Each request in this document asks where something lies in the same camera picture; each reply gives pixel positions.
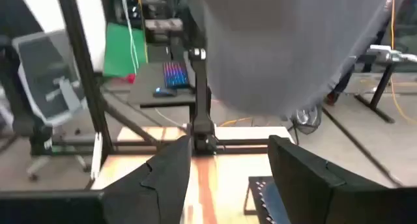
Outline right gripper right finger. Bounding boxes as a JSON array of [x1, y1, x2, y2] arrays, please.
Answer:
[[266, 135, 417, 224]]

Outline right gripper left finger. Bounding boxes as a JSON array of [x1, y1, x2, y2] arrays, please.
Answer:
[[102, 134, 193, 224]]

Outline grey baseball cap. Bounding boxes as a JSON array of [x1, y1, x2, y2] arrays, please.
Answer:
[[195, 0, 395, 117]]

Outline black perforated metal stand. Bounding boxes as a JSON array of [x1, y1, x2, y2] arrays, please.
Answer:
[[243, 175, 278, 224]]

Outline black floor fan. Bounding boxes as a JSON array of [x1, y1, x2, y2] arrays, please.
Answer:
[[289, 103, 323, 135]]

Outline black computer mouse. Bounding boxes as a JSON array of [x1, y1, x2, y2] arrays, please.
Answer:
[[152, 86, 179, 98]]

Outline dark grey desk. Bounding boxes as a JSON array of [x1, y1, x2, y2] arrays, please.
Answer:
[[126, 61, 197, 109]]

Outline person's leg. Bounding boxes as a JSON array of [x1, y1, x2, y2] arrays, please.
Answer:
[[324, 20, 394, 107]]

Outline black legged table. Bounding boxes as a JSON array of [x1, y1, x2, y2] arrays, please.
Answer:
[[353, 53, 417, 124]]

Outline green panel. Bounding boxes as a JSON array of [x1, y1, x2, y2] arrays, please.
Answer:
[[104, 21, 147, 78]]

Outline white device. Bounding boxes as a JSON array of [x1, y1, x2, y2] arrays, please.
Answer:
[[367, 44, 417, 64]]

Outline grey white office chair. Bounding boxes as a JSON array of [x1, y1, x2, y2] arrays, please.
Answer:
[[0, 30, 92, 182]]

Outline black equipment rack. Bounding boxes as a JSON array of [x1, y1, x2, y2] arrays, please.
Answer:
[[110, 0, 196, 55]]

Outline yellow power cable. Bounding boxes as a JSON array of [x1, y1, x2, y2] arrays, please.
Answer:
[[220, 117, 253, 127]]

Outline yellow hanging cable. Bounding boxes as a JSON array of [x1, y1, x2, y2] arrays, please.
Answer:
[[389, 0, 417, 124]]

